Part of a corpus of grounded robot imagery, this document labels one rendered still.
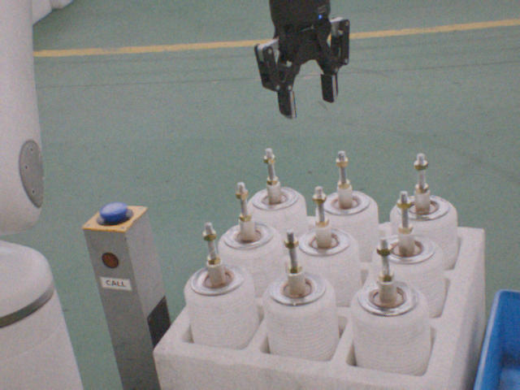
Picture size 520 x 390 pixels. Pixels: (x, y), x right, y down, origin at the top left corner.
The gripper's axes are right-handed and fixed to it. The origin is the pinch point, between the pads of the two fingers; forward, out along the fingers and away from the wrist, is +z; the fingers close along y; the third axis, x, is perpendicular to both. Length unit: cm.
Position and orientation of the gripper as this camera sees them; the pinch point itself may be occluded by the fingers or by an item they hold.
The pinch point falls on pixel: (309, 100)
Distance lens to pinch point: 105.5
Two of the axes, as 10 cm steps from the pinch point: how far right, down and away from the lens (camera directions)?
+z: 1.2, 8.8, 4.5
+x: -5.9, -3.0, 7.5
